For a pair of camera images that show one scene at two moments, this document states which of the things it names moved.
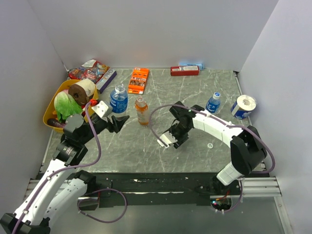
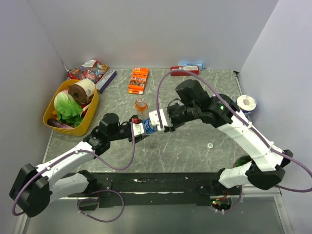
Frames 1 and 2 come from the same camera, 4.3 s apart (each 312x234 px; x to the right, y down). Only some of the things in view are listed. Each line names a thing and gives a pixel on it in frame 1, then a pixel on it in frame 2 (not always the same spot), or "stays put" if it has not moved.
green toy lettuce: [66, 106] stays put
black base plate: [150, 189] stays put
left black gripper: [117, 123] -> [137, 138]
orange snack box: [138, 80] stays put
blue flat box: [201, 65] stays put
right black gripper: [180, 140] -> [174, 125]
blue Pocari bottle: [119, 100] -> [148, 126]
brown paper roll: [81, 90] stays put
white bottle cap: [210, 145] stays put
